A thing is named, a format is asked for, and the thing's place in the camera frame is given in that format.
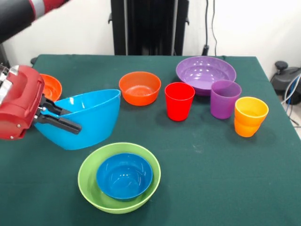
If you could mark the small orange bowl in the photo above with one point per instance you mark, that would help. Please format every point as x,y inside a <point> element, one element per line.
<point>141,99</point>

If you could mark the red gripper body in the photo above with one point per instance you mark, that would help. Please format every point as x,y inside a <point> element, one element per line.
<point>18,110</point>

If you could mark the black chair base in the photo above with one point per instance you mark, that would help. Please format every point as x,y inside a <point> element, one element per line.
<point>287,77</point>

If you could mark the black equipment stand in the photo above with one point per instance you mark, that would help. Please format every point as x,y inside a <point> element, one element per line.
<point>3,56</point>

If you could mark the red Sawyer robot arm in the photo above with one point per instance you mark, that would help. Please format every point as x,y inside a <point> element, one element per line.
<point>18,16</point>

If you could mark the large orange bowl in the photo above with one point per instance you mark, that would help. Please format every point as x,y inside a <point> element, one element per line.
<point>53,87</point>

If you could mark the small dark blue bowl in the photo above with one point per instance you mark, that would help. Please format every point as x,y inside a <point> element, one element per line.
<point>124,179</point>

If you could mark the orange cup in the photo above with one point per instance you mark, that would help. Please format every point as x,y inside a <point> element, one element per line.
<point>249,122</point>

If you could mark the large light blue bowl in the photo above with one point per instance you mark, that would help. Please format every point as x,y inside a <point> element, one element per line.
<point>94,122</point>

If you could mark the red cup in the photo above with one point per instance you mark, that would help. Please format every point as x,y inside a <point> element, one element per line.
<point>178,106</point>

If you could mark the purple bowl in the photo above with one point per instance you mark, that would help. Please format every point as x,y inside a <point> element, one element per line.
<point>200,73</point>

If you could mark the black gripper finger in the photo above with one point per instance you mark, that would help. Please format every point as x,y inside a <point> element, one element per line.
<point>56,109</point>
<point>61,124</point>

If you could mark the purple cup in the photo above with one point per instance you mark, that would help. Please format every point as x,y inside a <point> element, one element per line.
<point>223,106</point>

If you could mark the green bowl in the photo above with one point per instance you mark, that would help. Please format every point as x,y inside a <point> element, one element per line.
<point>89,183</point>

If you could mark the dark green table cloth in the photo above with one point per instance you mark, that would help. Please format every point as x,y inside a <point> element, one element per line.
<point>188,176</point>

